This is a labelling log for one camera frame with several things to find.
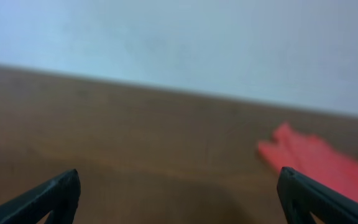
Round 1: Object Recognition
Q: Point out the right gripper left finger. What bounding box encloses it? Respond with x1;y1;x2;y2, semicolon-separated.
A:
0;169;81;224

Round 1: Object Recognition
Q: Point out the red shirt with navy lettering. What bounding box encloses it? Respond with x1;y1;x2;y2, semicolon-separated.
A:
258;123;358;203

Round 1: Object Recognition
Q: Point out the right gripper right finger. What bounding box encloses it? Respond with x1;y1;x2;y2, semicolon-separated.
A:
277;167;358;224

